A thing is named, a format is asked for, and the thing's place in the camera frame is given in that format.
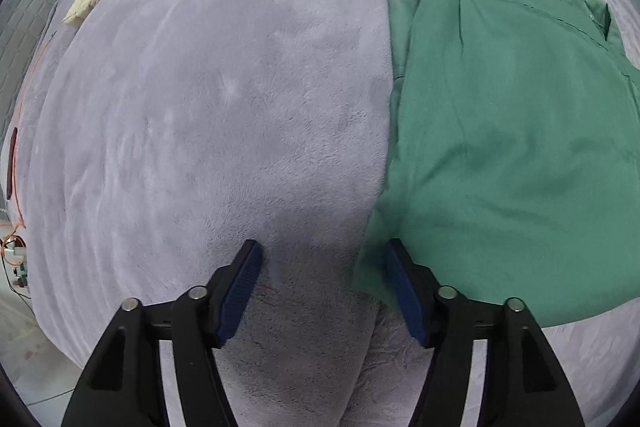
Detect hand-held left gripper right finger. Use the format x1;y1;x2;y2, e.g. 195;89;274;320
385;238;586;427

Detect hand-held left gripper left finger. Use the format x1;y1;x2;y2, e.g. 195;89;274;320
60;239;265;427

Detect green button-up shirt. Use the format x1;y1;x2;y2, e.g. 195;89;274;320
351;0;640;328

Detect grey plush blanket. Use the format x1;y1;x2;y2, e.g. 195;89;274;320
10;0;640;427

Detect grey quilted headboard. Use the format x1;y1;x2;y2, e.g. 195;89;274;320
0;0;96;142

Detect orange cable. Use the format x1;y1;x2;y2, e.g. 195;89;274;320
0;32;56;270

